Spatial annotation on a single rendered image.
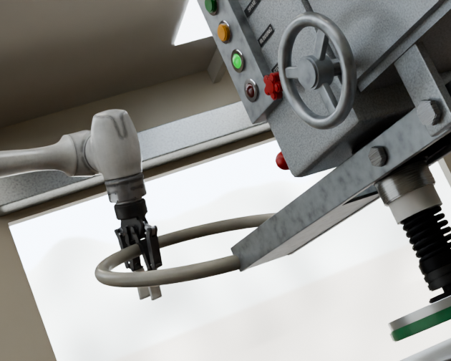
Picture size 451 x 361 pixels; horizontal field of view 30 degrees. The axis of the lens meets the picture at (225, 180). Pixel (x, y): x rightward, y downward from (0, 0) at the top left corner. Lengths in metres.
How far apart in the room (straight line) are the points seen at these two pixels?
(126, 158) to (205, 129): 6.08
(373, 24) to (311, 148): 0.22
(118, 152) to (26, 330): 5.74
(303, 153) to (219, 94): 7.30
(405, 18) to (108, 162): 1.03
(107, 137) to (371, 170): 0.85
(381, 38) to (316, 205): 0.35
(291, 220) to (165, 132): 6.53
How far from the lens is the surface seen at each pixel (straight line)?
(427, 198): 1.19
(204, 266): 1.55
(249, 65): 1.25
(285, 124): 1.23
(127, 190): 1.90
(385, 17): 1.04
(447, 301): 1.11
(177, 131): 7.90
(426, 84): 1.03
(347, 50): 1.02
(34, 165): 1.97
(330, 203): 1.27
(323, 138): 1.16
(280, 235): 1.41
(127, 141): 1.90
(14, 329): 7.57
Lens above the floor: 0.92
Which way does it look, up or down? 14 degrees up
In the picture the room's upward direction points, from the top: 23 degrees counter-clockwise
